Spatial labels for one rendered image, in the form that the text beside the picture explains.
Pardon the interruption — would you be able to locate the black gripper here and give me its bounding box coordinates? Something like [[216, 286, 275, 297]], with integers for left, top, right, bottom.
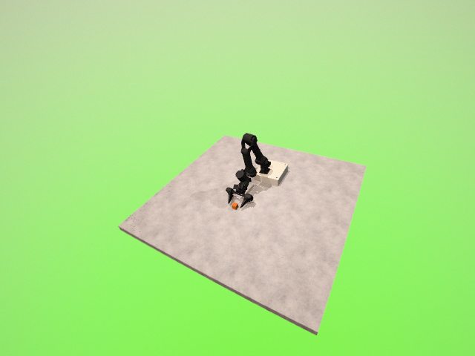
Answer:
[[226, 182, 253, 208]]

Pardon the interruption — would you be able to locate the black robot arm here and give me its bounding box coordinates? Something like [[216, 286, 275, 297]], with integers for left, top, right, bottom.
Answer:
[[233, 133, 271, 192]]

